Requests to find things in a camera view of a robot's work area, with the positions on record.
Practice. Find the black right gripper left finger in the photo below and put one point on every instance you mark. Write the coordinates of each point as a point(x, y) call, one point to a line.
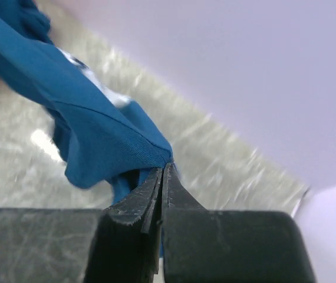
point(117, 244)

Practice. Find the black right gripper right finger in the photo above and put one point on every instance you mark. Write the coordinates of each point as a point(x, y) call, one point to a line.
point(202, 245)

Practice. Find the blue Mickey Mouse t-shirt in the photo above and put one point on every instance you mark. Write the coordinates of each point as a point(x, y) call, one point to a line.
point(100, 134)

